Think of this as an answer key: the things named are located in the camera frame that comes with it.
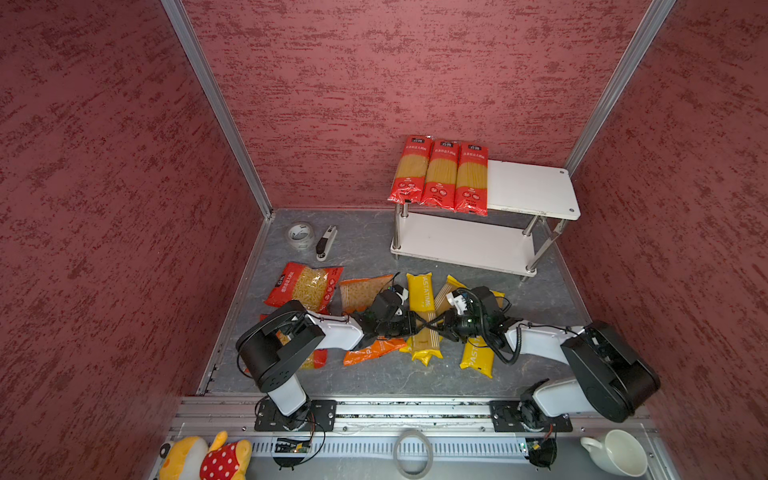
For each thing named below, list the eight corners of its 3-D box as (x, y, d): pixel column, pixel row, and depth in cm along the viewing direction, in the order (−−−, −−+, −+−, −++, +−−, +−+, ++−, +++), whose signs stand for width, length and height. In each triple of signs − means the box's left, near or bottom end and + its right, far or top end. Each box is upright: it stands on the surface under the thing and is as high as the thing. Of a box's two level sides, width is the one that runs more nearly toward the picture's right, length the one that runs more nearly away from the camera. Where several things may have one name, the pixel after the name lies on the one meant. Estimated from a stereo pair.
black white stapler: (314, 259, 108) (312, 251, 104) (330, 232, 116) (328, 224, 113) (323, 261, 107) (321, 253, 104) (338, 234, 116) (337, 226, 112)
